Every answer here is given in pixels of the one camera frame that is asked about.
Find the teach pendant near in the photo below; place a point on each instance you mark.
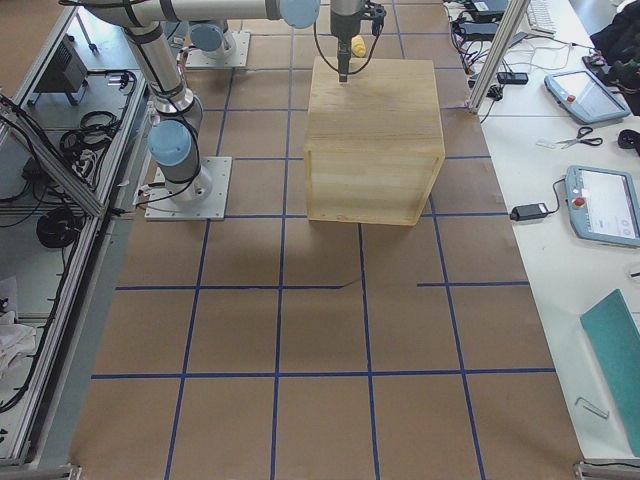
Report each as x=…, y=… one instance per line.
x=603, y=205

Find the white crumpled cloth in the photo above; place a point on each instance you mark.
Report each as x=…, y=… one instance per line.
x=17, y=341

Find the aluminium frame post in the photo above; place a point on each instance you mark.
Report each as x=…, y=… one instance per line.
x=512, y=18

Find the metal allen key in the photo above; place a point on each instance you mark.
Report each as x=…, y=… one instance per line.
x=592, y=408

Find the black power adapter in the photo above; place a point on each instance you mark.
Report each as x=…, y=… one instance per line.
x=529, y=212

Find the teach pendant far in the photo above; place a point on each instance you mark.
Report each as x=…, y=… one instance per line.
x=585, y=97

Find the black handled scissors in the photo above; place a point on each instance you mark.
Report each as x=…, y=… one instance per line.
x=582, y=137

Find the teal folder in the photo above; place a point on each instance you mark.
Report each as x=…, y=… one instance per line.
x=614, y=338

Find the toy bread loaf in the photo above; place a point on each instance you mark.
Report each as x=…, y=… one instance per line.
x=358, y=46

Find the white keyboard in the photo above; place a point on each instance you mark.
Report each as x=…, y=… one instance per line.
x=539, y=18

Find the teach pendant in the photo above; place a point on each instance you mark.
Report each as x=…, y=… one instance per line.
x=603, y=205
x=585, y=97

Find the black electronics box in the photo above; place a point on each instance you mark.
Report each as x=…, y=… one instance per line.
x=66, y=73

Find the black jacket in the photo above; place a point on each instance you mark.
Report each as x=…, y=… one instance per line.
x=619, y=41

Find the wooden drawer cabinet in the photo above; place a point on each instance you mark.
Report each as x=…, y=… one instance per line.
x=374, y=145

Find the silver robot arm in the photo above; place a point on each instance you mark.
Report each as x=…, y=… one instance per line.
x=173, y=141
x=207, y=18

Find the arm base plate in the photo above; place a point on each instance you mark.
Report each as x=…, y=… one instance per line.
x=204, y=199
x=232, y=52

